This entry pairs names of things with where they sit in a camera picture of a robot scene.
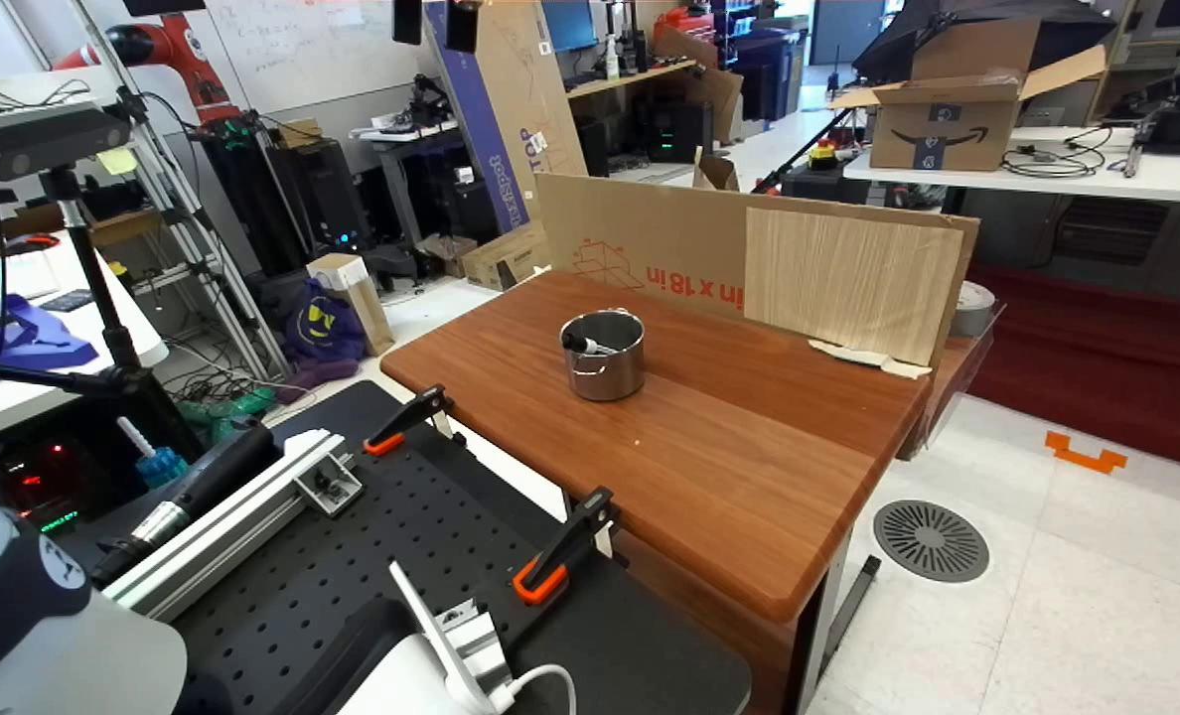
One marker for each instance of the silver metal pot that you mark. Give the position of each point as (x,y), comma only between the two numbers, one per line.
(604,353)

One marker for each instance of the black orange clamp near pot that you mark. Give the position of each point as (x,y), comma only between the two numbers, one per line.
(386,438)

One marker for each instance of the black orange clamp front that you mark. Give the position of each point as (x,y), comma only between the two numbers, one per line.
(550,568)

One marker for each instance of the brown cardboard divider board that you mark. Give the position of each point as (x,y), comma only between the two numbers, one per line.
(860,282)

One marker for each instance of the round floor drain cover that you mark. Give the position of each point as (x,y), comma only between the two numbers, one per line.
(931,540)

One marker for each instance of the black perforated breadboard plate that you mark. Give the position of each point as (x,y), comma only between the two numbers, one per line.
(305,577)

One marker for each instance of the open amazon cardboard box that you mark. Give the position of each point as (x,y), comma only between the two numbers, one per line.
(966,86)

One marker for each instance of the white table with box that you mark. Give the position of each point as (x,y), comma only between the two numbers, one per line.
(1053,159)

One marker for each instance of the silver aluminium extrusion rail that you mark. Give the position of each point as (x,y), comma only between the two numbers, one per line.
(184,558)

